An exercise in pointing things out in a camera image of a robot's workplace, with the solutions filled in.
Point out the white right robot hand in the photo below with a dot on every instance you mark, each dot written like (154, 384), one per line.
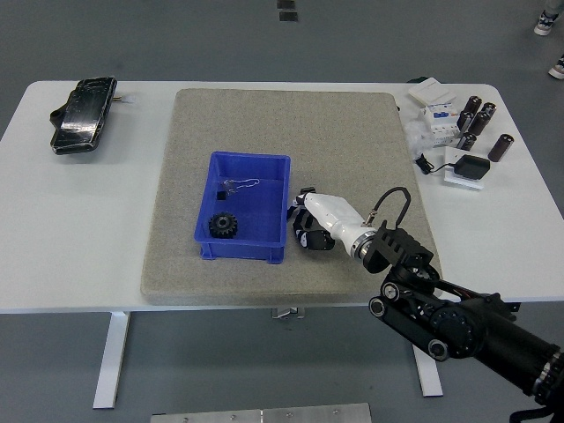
(335, 213)

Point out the large black gear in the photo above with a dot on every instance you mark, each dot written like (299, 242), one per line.
(223, 225)

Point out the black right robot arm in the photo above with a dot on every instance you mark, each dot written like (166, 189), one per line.
(458, 326)

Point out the blue plastic bin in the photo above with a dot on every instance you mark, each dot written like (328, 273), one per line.
(255, 211)

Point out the grey-brown foam mat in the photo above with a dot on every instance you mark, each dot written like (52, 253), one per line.
(286, 123)

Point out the clear plastic bag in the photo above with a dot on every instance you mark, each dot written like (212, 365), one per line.
(416, 132)

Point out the small black cube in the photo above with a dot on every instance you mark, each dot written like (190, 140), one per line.
(220, 195)

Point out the white flat plate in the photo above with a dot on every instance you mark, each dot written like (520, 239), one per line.
(450, 156)

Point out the white circuit breaker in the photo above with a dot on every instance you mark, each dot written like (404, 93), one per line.
(443, 128)

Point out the black power adapter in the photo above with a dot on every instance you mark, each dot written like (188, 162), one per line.
(472, 167)

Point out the dark cylindrical capacitor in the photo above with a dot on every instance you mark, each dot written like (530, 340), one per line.
(501, 147)
(488, 109)
(467, 142)
(465, 121)
(472, 105)
(480, 122)

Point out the dark green item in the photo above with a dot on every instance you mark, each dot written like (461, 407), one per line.
(415, 81)

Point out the white table leg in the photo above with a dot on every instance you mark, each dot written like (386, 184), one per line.
(110, 361)
(429, 379)

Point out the silver metal plate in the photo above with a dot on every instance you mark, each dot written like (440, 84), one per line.
(260, 415)

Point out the black wrapped device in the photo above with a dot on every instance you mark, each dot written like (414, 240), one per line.
(83, 114)

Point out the metal table bracket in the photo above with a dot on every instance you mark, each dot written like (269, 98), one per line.
(288, 313)

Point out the white switch panel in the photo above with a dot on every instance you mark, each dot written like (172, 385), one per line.
(429, 91)

